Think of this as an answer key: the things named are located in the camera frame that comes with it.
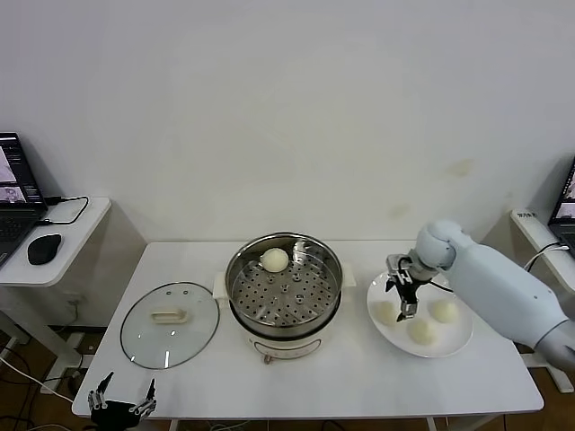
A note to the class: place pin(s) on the white round plate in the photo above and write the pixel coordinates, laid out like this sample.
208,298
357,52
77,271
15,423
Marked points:
449,341

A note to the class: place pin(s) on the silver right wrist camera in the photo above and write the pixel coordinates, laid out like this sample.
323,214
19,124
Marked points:
397,265

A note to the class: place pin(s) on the white steamed baozi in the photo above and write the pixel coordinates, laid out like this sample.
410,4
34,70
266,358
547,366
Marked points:
275,260
421,332
384,312
444,310

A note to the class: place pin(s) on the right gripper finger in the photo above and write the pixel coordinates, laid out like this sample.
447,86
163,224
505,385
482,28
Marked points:
409,309
391,284

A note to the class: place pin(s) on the round glass pot lid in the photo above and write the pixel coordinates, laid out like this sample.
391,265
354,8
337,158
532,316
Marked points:
144,323

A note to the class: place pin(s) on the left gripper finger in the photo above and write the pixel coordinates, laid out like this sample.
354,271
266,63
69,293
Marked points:
149,404
95,399

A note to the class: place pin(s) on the cream electric cooking pot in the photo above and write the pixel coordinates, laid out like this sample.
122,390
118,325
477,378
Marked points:
287,345

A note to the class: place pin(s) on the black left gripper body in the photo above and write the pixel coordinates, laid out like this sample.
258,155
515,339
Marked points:
114,413

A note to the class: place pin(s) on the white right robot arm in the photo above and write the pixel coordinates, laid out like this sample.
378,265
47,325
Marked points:
494,287

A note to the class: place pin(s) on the black computer mouse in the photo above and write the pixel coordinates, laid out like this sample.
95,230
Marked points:
44,248

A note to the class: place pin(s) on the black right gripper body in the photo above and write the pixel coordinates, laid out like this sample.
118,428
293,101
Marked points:
409,289

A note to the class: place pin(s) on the black laptop with mouse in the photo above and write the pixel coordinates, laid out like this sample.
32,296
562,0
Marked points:
18,215

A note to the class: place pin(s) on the white side table with mouse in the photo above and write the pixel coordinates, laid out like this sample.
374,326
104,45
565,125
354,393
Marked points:
76,251

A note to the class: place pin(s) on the stainless steel steamer basket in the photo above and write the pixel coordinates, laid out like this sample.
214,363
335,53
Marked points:
310,310

